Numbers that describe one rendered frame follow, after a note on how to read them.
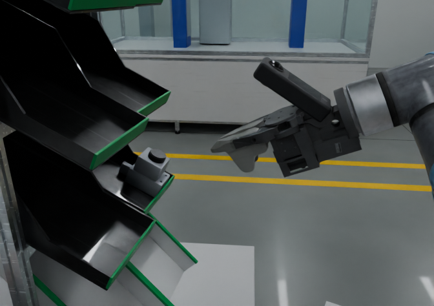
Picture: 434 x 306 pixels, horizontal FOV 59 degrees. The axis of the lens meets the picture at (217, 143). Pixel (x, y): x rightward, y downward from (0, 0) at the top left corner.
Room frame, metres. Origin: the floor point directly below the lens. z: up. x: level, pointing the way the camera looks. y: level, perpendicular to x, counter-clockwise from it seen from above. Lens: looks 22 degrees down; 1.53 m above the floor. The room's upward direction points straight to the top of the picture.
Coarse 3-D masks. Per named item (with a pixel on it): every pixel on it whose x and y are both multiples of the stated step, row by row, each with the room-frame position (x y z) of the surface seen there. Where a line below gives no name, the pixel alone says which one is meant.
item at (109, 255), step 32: (32, 160) 0.54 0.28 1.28; (64, 160) 0.52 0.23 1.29; (32, 192) 0.48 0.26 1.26; (64, 192) 0.50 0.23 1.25; (96, 192) 0.51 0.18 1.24; (32, 224) 0.39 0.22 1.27; (64, 224) 0.44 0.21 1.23; (96, 224) 0.46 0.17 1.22; (128, 224) 0.49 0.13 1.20; (64, 256) 0.38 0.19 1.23; (96, 256) 0.41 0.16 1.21; (128, 256) 0.41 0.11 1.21
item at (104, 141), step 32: (0, 0) 0.54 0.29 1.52; (0, 32) 0.54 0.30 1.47; (32, 32) 0.53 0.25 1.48; (0, 64) 0.51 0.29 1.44; (32, 64) 0.53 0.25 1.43; (64, 64) 0.52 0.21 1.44; (0, 96) 0.39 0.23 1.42; (32, 96) 0.46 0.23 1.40; (64, 96) 0.50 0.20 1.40; (96, 96) 0.51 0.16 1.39; (32, 128) 0.38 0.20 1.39; (64, 128) 0.42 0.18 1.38; (96, 128) 0.45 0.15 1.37; (128, 128) 0.48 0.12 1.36; (96, 160) 0.37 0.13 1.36
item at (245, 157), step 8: (256, 128) 0.52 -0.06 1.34; (232, 136) 0.53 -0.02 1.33; (240, 136) 0.51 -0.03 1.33; (216, 144) 0.54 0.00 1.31; (224, 144) 0.52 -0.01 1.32; (232, 144) 0.51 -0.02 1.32; (256, 144) 0.51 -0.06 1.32; (264, 144) 0.51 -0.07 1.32; (216, 152) 0.54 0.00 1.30; (232, 152) 0.53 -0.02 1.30; (240, 152) 0.52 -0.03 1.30; (248, 152) 0.52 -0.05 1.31; (256, 152) 0.51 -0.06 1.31; (240, 160) 0.52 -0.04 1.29; (248, 160) 0.52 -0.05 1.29; (240, 168) 0.52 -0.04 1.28; (248, 168) 0.52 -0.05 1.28
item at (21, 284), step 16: (96, 16) 0.69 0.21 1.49; (0, 128) 0.38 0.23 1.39; (0, 144) 0.38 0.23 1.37; (0, 160) 0.38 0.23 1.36; (0, 176) 0.37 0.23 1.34; (0, 192) 0.37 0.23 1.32; (0, 208) 0.37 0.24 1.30; (16, 208) 0.38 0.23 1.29; (0, 224) 0.37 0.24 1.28; (16, 224) 0.38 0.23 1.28; (0, 240) 0.37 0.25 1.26; (16, 240) 0.37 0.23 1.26; (16, 256) 0.36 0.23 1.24; (16, 272) 0.37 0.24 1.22; (16, 288) 0.37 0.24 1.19; (32, 288) 0.38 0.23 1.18; (16, 304) 0.37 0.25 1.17; (32, 304) 0.38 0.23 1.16
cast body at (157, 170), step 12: (144, 156) 0.59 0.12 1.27; (156, 156) 0.59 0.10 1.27; (120, 168) 0.62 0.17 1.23; (132, 168) 0.59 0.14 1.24; (144, 168) 0.59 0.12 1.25; (156, 168) 0.58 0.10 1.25; (132, 180) 0.59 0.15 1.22; (144, 180) 0.59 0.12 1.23; (156, 180) 0.58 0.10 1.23; (156, 192) 0.58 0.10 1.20
